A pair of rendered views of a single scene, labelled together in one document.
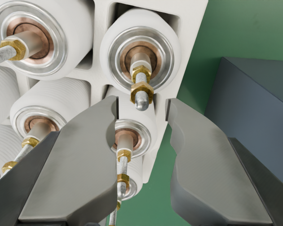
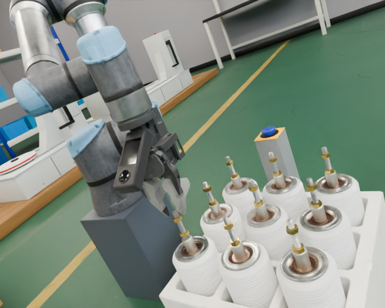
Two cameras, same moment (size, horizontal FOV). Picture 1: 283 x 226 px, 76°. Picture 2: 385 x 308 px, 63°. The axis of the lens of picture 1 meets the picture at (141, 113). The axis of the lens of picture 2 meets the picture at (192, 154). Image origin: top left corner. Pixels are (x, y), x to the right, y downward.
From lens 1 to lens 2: 0.55 m
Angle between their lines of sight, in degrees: 44
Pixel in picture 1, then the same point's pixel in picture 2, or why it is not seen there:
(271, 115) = (143, 234)
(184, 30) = (175, 281)
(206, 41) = not seen: outside the picture
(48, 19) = (224, 263)
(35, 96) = (259, 233)
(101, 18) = (220, 288)
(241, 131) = (162, 231)
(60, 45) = (225, 253)
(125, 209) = not seen: hidden behind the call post
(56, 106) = (248, 228)
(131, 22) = (188, 264)
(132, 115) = (208, 227)
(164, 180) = not seen: hidden behind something
